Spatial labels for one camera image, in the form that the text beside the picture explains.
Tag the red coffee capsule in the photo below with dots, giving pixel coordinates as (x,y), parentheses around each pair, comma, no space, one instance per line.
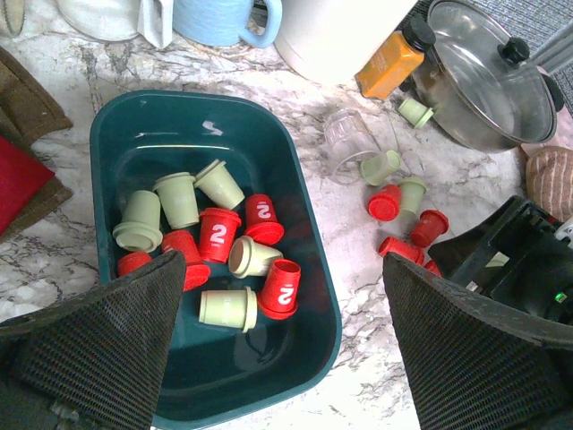
(277,299)
(431,225)
(218,229)
(132,262)
(197,272)
(392,245)
(385,204)
(261,220)

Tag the clear glass tumbler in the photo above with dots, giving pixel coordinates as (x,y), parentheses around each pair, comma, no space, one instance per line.
(348,140)

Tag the light blue mug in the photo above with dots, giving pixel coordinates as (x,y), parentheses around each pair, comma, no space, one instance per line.
(225,23)

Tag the red cloth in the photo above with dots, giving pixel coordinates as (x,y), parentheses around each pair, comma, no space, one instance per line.
(21,178)

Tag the teal storage basket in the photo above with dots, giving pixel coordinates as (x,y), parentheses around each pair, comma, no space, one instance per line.
(217,374)

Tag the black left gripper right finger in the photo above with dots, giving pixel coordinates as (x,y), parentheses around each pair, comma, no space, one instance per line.
(473,363)

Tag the striped pink cloth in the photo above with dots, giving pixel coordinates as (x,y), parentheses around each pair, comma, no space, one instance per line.
(549,181)

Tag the steel pot with lid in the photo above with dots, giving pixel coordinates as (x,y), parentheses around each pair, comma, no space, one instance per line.
(480,83)

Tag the green coffee capsule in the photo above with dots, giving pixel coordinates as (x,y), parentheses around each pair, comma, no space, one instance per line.
(413,189)
(376,169)
(139,230)
(416,113)
(249,258)
(216,182)
(177,197)
(229,308)

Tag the white thermos jug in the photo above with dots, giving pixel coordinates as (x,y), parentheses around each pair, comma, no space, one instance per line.
(329,41)

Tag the orange spice bottle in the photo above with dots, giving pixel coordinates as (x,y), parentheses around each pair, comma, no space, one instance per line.
(398,56)

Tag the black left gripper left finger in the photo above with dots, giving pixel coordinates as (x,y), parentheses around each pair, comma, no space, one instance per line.
(101,354)

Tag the brown cloth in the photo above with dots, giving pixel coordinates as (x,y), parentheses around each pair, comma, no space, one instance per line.
(28,112)

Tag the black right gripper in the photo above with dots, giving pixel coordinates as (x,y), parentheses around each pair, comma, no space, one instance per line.
(521,256)

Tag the green lid white cup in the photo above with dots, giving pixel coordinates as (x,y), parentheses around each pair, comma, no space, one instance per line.
(118,20)

